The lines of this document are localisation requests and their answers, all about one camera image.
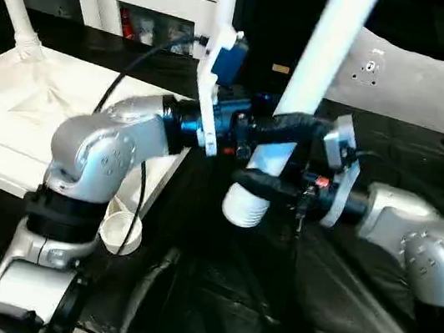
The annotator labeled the grey cushion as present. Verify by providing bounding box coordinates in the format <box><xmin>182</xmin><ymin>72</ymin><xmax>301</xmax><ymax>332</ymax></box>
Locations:
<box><xmin>321</xmin><ymin>22</ymin><xmax>444</xmax><ymax>138</ymax></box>

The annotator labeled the white plastic table top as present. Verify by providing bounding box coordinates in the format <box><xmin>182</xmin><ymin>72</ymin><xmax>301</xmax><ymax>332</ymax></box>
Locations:
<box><xmin>0</xmin><ymin>38</ymin><xmax>205</xmax><ymax>265</ymax></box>

